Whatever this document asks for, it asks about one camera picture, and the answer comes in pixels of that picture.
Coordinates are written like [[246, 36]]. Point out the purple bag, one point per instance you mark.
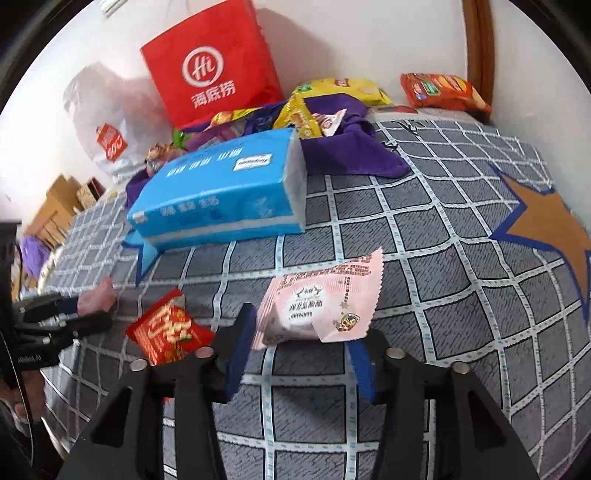
[[33, 254]]

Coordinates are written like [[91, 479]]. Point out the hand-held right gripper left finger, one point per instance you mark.
[[242, 341]]

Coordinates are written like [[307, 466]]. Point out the person's left hand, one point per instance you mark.
[[21, 397]]

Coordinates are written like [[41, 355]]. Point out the red paper bag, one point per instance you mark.
[[207, 46]]

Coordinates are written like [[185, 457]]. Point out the white plastic bag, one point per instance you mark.
[[92, 106]]

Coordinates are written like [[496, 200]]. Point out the grey checked bed sheet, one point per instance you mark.
[[415, 277]]

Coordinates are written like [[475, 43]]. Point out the purple snack packet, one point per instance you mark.
[[221, 134]]

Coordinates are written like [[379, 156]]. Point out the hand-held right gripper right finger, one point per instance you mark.
[[367, 374]]

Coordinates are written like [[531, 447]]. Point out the yellow chip bag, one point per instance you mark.
[[351, 90]]

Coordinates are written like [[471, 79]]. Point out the purple towel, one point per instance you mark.
[[341, 152]]

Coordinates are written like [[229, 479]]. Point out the multicoloured snack packet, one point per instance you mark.
[[159, 156]]

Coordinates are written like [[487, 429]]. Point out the wooden door frame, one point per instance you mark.
[[478, 46]]

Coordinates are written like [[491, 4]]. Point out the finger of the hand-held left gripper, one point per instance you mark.
[[46, 305], [74, 328]]

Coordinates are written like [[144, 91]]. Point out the orange chip bag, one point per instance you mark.
[[438, 90]]

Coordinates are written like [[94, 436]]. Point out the yellow red snack packet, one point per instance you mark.
[[231, 116]]

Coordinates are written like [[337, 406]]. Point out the blue tissue pack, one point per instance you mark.
[[207, 194]]

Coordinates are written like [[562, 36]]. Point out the large pale pink snack packet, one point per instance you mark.
[[318, 295]]

